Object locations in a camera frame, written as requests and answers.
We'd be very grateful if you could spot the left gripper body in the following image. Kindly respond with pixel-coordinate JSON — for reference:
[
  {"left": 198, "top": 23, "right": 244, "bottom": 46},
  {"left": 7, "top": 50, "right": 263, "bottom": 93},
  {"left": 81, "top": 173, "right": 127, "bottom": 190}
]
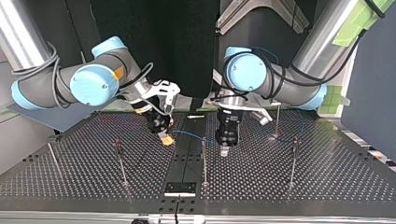
[{"left": 214, "top": 109, "right": 246, "bottom": 147}]

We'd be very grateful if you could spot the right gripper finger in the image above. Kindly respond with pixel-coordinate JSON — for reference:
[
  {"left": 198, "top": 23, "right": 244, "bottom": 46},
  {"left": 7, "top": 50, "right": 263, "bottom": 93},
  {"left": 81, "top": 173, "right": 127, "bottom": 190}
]
[{"left": 158, "top": 130, "right": 176, "bottom": 147}]

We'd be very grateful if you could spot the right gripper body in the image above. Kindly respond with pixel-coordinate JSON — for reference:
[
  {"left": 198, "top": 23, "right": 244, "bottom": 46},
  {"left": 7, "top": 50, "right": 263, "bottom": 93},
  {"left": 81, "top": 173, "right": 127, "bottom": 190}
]
[{"left": 143, "top": 105, "right": 174, "bottom": 135}]

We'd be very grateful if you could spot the blue cable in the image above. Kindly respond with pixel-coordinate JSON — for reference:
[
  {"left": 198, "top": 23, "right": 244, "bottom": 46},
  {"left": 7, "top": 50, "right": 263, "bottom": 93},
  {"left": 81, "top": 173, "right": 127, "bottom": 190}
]
[{"left": 163, "top": 109, "right": 306, "bottom": 147}]

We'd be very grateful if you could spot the connector holder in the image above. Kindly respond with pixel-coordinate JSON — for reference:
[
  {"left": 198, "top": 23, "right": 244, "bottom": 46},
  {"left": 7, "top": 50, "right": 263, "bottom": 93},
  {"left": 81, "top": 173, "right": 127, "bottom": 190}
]
[{"left": 163, "top": 181, "right": 198, "bottom": 198}]

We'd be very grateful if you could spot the black panel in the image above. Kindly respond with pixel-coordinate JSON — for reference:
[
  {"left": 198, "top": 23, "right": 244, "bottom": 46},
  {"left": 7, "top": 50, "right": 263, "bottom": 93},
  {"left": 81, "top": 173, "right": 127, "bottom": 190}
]
[{"left": 89, "top": 0, "right": 221, "bottom": 99}]

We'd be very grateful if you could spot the grey board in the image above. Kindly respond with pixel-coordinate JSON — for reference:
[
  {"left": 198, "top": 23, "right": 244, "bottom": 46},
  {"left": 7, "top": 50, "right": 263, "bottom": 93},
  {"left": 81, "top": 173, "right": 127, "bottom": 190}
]
[{"left": 7, "top": 101, "right": 108, "bottom": 133}]

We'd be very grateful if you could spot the metal post with orange clip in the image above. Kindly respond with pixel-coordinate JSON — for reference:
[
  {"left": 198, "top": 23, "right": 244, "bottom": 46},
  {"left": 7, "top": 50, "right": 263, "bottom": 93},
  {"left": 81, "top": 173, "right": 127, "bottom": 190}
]
[
  {"left": 288, "top": 135, "right": 301, "bottom": 189},
  {"left": 113, "top": 138, "right": 130, "bottom": 188},
  {"left": 201, "top": 137, "right": 210, "bottom": 189}
]

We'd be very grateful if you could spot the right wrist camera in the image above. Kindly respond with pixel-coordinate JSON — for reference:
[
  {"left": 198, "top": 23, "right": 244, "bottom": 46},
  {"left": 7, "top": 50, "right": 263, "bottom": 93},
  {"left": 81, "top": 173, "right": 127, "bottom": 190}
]
[{"left": 130, "top": 78, "right": 182, "bottom": 115}]

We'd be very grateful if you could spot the black cable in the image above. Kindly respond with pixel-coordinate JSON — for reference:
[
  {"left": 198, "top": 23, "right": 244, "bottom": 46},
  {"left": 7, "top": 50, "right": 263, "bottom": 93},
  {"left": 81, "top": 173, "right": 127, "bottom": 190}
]
[
  {"left": 221, "top": 0, "right": 387, "bottom": 101},
  {"left": 11, "top": 41, "right": 155, "bottom": 110}
]

